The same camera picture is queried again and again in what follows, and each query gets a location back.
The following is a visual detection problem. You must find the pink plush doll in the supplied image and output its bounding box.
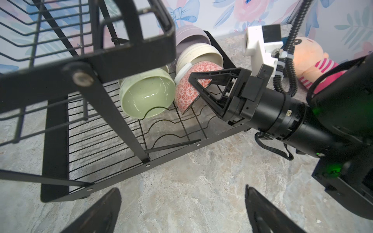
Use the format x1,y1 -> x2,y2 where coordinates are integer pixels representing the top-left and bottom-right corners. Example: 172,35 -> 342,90
293,37 -> 339,90

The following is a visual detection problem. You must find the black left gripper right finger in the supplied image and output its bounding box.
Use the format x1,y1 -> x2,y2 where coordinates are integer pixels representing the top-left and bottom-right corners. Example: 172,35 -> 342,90
245,185 -> 305,233

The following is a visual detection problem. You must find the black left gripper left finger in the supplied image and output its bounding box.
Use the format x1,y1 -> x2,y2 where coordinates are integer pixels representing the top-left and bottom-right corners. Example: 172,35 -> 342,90
62,187 -> 121,233

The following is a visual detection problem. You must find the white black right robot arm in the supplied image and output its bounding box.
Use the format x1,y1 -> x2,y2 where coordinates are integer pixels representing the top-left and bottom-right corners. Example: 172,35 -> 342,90
188,55 -> 373,219

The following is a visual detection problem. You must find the black floral bowl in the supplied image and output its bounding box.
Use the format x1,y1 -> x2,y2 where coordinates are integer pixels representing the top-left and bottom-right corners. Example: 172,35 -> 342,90
174,61 -> 223,114

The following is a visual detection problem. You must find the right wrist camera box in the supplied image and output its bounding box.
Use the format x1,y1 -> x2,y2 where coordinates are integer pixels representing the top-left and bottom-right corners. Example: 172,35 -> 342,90
243,24 -> 284,78

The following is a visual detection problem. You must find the cream white bowl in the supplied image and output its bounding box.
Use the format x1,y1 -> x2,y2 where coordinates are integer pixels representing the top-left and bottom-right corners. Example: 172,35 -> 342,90
174,43 -> 224,85

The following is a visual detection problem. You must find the lavender bowl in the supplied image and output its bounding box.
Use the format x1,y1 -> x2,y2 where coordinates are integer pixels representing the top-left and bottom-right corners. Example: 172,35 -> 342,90
176,25 -> 211,60

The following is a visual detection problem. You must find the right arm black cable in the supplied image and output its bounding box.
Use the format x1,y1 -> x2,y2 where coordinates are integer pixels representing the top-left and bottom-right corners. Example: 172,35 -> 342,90
272,0 -> 314,98

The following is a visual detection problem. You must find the black wire dish rack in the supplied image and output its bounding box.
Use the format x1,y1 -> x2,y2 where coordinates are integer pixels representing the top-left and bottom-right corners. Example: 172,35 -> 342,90
1,1 -> 246,203

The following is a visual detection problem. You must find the light green bowl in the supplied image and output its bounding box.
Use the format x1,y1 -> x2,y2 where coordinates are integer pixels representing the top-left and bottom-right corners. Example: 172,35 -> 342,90
118,68 -> 176,119

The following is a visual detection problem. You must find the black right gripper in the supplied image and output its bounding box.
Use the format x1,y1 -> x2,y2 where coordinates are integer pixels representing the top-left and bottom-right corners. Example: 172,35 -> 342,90
188,65 -> 274,125

